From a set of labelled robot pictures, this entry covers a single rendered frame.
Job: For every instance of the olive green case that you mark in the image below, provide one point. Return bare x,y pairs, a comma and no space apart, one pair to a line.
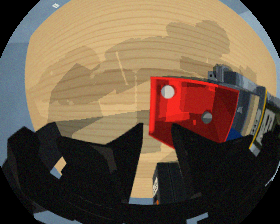
270,121

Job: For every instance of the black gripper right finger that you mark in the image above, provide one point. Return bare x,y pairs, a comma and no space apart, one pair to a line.
200,158

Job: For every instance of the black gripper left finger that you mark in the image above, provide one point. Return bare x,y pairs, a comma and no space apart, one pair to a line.
120,163

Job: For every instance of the grey metal shelf rack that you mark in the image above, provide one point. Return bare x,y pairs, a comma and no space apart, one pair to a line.
236,81

